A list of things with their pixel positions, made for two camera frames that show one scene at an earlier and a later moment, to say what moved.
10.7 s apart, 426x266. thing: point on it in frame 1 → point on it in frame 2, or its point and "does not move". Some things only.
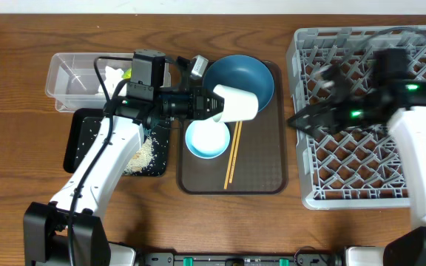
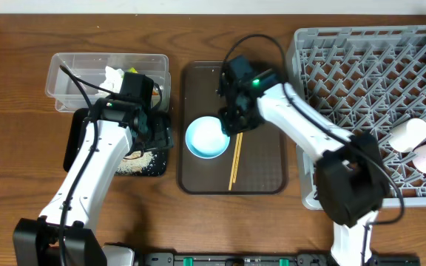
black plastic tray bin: [83, 124] does not move
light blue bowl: [207, 139] does not move
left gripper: [201, 104] → [159, 137]
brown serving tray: [261, 165] does not move
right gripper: [328, 110] → [228, 127]
